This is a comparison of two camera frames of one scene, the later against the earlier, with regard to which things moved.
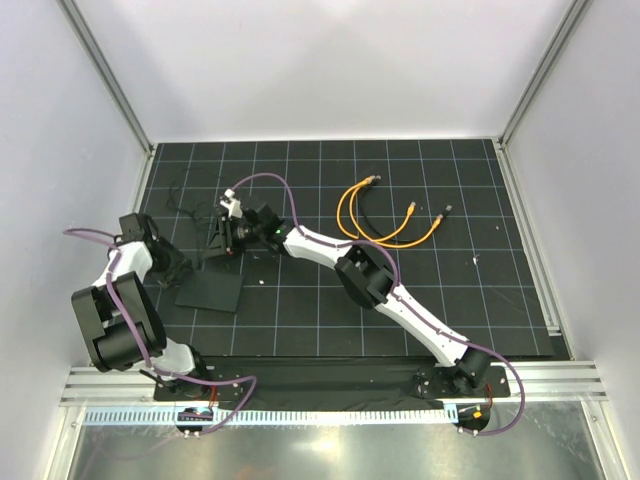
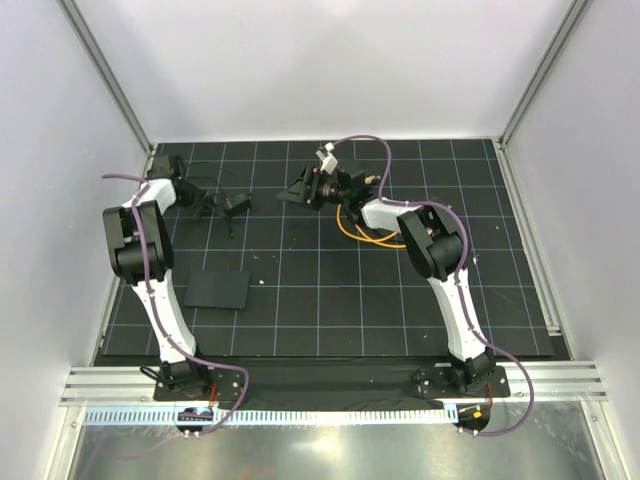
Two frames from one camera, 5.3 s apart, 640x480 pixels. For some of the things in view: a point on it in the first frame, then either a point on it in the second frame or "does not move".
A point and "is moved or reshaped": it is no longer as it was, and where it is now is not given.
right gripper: [221, 242] -> [298, 191]
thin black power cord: [201, 215] is moved or reshaped
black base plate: [319, 382] does not move
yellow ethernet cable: [370, 179] does not move
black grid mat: [442, 210] does not move
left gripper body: [169, 265] -> [193, 195]
